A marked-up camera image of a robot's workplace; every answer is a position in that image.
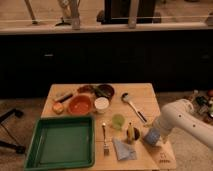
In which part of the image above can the wooden table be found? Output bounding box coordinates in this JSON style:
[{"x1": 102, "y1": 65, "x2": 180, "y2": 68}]
[{"x1": 40, "y1": 82, "x2": 178, "y2": 171}]

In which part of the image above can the blue sponge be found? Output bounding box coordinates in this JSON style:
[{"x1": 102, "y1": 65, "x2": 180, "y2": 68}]
[{"x1": 144, "y1": 128, "x2": 160, "y2": 146}]

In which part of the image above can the black tripod stand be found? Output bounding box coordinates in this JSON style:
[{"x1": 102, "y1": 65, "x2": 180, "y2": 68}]
[{"x1": 0, "y1": 108, "x2": 26, "y2": 154}]

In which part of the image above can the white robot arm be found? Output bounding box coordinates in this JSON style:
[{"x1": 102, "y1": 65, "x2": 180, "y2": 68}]
[{"x1": 153, "y1": 99, "x2": 213, "y2": 150}]

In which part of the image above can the green plastic tray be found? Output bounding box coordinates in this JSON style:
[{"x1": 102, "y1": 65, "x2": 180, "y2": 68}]
[{"x1": 24, "y1": 116, "x2": 95, "y2": 171}]

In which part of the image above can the green cup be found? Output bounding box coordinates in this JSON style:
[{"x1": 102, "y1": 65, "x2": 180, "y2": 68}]
[{"x1": 112, "y1": 114, "x2": 125, "y2": 130}]

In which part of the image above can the metal fork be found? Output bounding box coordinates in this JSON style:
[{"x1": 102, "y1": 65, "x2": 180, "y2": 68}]
[{"x1": 102, "y1": 123, "x2": 110, "y2": 156}]

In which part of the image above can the blue folded cloth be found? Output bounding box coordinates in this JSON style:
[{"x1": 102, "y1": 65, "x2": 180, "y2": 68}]
[{"x1": 112, "y1": 138, "x2": 137, "y2": 161}]

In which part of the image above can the white cup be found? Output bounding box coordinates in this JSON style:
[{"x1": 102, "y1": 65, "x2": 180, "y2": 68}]
[{"x1": 94, "y1": 97, "x2": 109, "y2": 114}]

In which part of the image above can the orange bowl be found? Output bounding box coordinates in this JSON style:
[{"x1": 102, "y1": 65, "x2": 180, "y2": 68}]
[{"x1": 67, "y1": 95, "x2": 92, "y2": 115}]

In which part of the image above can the orange round fruit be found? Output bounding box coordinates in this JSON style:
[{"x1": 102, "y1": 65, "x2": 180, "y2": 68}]
[{"x1": 52, "y1": 102, "x2": 64, "y2": 115}]

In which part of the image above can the spoon with black handle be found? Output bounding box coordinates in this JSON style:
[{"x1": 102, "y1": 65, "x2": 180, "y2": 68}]
[{"x1": 121, "y1": 93, "x2": 147, "y2": 124}]

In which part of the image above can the banana in black cup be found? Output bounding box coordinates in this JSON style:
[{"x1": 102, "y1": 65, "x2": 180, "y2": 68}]
[{"x1": 126, "y1": 123, "x2": 140, "y2": 144}]

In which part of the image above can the dark brown bowl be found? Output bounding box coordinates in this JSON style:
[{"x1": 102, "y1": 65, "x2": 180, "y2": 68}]
[{"x1": 95, "y1": 84, "x2": 115, "y2": 99}]

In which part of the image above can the dark red plate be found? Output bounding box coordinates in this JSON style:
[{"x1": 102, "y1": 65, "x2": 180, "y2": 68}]
[{"x1": 77, "y1": 85, "x2": 95, "y2": 93}]

